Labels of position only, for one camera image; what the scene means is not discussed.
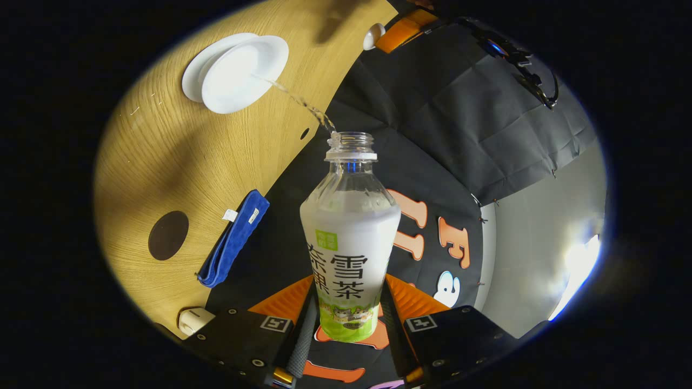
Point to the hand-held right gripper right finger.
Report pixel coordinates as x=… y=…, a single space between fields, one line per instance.
x=394 y=335

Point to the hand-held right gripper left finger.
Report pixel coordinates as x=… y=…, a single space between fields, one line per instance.
x=304 y=335

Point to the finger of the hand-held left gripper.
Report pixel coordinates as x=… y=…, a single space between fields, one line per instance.
x=403 y=31

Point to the clear water bottle white label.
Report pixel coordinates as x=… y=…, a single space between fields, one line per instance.
x=350 y=237

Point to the white teacup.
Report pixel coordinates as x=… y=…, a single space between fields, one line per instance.
x=243 y=75

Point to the dark brown round coaster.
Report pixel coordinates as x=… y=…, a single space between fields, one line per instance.
x=168 y=235

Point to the white toaster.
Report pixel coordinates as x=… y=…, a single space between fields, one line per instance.
x=194 y=321

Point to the blue towel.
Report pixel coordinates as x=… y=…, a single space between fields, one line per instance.
x=232 y=243

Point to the ceiling light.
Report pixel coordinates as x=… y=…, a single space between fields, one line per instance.
x=578 y=265

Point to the white saucer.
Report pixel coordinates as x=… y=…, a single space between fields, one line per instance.
x=192 y=75

